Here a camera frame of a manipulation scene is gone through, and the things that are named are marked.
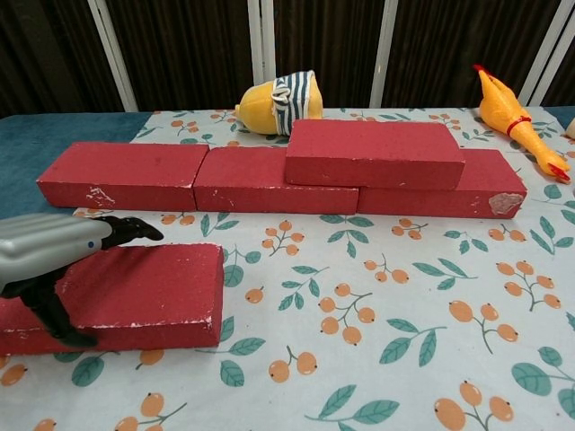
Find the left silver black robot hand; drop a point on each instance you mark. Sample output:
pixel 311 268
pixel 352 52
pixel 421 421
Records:
pixel 40 247

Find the red brick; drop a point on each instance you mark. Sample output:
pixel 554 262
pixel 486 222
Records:
pixel 121 175
pixel 251 179
pixel 449 202
pixel 148 292
pixel 373 148

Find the yellow plush toy striped hat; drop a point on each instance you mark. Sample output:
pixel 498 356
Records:
pixel 260 108

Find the floral print tablecloth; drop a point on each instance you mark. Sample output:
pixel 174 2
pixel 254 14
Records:
pixel 359 314

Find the yellow rubber chicken toy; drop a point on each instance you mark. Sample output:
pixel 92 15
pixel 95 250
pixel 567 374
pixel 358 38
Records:
pixel 498 108

